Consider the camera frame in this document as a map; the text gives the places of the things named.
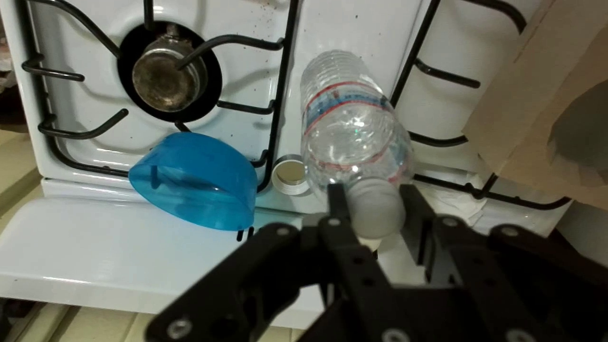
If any white bottle cap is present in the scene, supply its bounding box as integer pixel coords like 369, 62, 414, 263
272, 155, 310, 196

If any brown cardboard box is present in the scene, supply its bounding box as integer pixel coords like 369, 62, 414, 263
466, 0, 608, 210

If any blue plastic scoop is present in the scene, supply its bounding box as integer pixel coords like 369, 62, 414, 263
128, 134, 259, 233

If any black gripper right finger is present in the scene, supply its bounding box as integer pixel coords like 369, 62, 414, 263
399, 187, 608, 342

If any black stove grate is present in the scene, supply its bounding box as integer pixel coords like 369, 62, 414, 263
29, 0, 300, 193
388, 0, 574, 214

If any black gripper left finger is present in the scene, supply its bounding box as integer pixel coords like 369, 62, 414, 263
145, 185, 392, 342

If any clear plastic water bottle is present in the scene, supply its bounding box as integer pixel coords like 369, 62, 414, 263
300, 50, 414, 240

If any black left stove grate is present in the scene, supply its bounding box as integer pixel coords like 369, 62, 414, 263
29, 0, 300, 193

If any white gas stove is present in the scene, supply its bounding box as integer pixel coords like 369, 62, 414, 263
0, 0, 606, 314

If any black right stove grate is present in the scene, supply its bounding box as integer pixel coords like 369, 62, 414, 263
388, 0, 574, 214

